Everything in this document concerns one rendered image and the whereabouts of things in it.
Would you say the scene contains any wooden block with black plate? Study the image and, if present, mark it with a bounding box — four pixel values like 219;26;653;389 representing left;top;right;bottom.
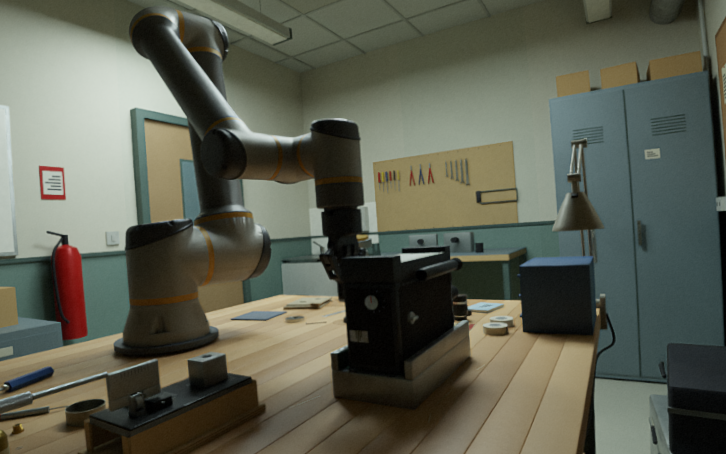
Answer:
84;372;267;454

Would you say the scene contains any tan door with teal frame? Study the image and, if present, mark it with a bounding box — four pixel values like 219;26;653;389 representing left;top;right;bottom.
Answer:
129;107;246;313

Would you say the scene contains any blue grey steel cupboard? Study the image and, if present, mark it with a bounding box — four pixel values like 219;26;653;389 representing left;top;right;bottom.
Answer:
548;69;726;381

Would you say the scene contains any beige desk lamp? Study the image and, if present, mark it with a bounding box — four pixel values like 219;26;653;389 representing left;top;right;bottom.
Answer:
551;138;605;261

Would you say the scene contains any tan tool pegboard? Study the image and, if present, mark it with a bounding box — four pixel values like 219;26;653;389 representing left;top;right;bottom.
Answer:
372;140;521;234

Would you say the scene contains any black cable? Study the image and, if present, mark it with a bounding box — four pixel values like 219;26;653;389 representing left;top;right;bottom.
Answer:
595;311;617;381

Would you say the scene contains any small brown cardboard box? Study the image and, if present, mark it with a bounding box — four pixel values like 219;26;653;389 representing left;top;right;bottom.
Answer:
555;69;592;98

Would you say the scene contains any dark round base plate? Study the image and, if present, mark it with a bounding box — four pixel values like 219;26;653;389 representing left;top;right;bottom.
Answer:
113;326;220;359

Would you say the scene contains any white low cabinet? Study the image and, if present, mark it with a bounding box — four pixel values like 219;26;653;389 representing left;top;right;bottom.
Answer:
280;254;340;297

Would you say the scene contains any grey metal block with hole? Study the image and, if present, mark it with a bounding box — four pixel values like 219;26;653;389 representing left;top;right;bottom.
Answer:
187;352;230;390

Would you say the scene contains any long ceiling light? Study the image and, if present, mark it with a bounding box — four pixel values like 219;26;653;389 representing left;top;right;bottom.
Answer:
169;0;294;47

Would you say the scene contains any black cylindrical camera handle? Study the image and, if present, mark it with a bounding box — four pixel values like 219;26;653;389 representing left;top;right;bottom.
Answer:
414;258;464;282

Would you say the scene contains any black cine camera body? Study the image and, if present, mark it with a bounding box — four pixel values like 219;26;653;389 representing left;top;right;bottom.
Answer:
339;247;465;379

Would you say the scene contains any red fire extinguisher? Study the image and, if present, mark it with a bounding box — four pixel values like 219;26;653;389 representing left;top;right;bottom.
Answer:
46;230;90;343

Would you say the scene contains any grey filing cabinet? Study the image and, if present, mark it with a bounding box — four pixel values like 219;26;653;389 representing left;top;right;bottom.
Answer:
0;316;65;372

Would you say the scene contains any black equipment case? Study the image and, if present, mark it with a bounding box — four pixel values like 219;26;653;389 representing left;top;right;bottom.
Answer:
665;342;726;454

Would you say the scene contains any red framed sign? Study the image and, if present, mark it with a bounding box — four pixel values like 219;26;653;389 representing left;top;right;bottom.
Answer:
38;165;68;202

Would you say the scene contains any green workbench with wooden top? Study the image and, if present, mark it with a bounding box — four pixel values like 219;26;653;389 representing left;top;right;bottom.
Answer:
449;246;529;302

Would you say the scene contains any dark blue flat mat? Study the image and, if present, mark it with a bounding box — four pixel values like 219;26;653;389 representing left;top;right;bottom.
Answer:
230;309;288;322

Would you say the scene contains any wide brown cardboard box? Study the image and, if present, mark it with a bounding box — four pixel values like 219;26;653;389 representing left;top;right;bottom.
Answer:
646;50;706;82

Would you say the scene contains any grey camera cradle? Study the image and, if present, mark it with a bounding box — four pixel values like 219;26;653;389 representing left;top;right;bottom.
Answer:
330;318;472;409

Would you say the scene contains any small black clamp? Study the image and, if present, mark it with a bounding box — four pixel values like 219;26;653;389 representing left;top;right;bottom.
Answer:
127;390;174;419

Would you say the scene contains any beige flat parts tray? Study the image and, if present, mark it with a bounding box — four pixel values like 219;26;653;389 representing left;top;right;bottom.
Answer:
283;296;334;311

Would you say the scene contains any grey metal rod tool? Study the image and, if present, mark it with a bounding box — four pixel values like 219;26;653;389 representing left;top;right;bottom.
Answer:
0;371;109;419

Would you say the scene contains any grey round tin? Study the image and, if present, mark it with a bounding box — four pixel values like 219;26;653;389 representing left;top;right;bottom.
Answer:
64;398;107;428

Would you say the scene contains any grey upright metal plate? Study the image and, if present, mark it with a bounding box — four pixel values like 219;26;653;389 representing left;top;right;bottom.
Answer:
105;358;162;412

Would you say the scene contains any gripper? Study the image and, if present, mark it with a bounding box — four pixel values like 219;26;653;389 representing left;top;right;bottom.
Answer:
319;206;365;300

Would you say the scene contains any blue handled screwdriver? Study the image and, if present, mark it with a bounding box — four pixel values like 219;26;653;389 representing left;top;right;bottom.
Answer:
0;365;56;404

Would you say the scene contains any medium brown cardboard box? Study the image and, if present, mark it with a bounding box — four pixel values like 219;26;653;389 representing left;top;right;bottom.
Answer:
599;61;641;90

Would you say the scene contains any dark blue box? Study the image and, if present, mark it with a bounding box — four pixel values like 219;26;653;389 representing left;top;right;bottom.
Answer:
518;255;597;336

